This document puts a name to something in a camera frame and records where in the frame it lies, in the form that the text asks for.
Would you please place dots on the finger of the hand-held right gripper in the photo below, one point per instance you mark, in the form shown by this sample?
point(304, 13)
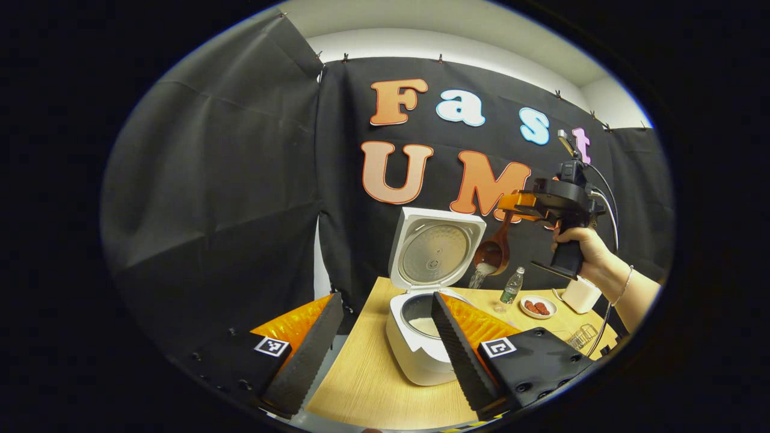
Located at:
point(520, 205)

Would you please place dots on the black backdrop cloth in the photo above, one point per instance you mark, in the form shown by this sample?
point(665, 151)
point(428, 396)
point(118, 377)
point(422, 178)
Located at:
point(210, 180)

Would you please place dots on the white toaster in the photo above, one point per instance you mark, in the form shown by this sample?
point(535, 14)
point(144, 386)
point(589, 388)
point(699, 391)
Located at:
point(580, 296)

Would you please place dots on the white rice heap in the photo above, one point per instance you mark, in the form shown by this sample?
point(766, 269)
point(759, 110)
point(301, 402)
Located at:
point(424, 326)

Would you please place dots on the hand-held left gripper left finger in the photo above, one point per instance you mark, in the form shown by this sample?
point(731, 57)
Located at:
point(307, 361)

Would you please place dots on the clear plastic water bottle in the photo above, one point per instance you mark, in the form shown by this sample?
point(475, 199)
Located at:
point(511, 290)

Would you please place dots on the brown wooden spoon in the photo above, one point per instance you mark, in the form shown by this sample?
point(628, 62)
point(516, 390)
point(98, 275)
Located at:
point(493, 249)

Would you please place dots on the spoonful of white rice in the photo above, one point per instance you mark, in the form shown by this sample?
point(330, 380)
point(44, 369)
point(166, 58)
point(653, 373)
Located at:
point(481, 275)

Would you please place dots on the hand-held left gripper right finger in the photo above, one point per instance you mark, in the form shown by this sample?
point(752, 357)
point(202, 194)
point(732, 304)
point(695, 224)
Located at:
point(463, 361)

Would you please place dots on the white rice cooker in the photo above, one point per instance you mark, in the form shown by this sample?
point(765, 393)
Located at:
point(436, 252)

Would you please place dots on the white round plate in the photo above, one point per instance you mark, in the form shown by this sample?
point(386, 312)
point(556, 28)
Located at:
point(538, 315)

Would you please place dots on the red meat piece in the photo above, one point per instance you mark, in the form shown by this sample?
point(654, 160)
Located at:
point(530, 307)
point(542, 309)

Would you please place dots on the row of small cloth clips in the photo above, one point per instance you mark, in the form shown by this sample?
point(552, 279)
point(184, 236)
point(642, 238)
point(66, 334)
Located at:
point(440, 58)

